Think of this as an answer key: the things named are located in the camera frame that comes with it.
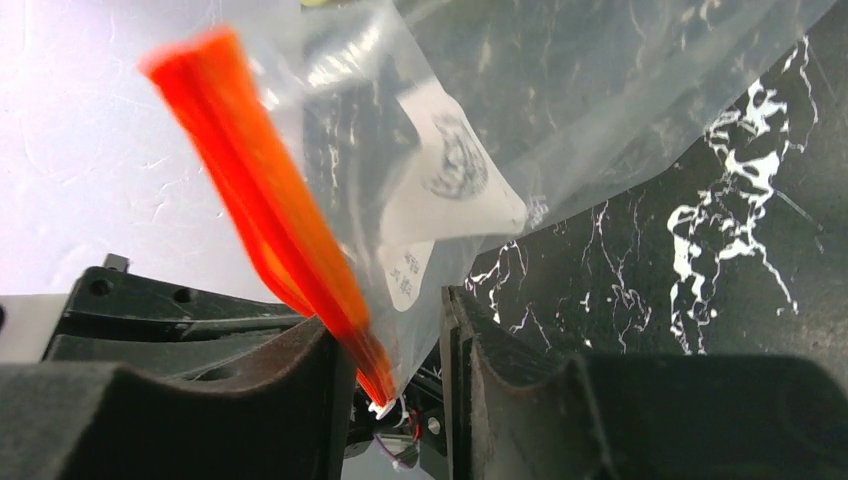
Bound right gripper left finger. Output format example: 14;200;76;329
1;266;355;479

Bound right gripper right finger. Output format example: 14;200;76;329
440;286;847;479

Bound clear zip top bag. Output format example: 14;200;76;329
137;0;839;409

